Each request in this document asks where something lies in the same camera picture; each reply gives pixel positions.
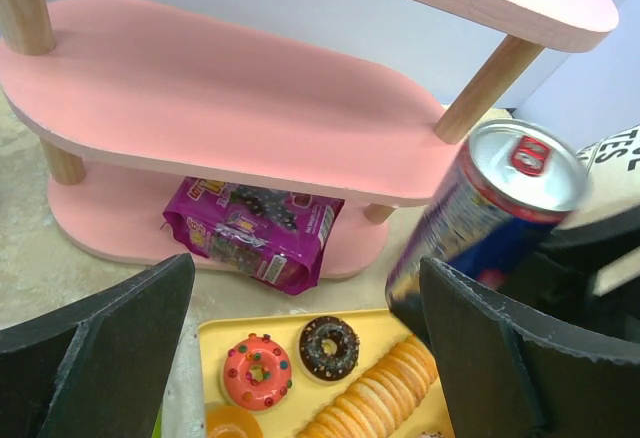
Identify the white iced donut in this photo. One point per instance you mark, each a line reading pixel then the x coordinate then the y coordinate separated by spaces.
pixel 426 434

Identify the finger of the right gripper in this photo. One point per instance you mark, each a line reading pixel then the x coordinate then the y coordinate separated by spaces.
pixel 559 278

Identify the wicker basket with liner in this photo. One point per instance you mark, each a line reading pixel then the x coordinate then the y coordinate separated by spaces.
pixel 183 408

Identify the purple snack packet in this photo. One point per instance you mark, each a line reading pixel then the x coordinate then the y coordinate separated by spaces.
pixel 277 237

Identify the pink sprinkled donut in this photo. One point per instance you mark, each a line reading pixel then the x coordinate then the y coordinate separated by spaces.
pixel 257 374

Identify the pink three-tier shelf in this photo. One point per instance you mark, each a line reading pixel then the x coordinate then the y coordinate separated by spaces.
pixel 129 96

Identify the long baguette bread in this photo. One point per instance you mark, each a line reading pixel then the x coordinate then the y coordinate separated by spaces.
pixel 382 398

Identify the blue silver Red Bull can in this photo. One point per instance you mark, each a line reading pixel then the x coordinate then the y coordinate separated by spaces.
pixel 510 184

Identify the cream canvas tote bag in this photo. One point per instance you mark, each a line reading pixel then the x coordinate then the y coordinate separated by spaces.
pixel 613 165

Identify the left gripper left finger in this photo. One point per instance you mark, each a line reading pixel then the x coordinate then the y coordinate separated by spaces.
pixel 97 367

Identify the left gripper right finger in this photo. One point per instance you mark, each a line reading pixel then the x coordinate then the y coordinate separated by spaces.
pixel 508 370

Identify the orange glazed donut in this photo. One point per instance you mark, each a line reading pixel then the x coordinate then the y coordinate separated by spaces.
pixel 228 421

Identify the chocolate donut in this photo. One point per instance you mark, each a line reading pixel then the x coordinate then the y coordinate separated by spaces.
pixel 328 348

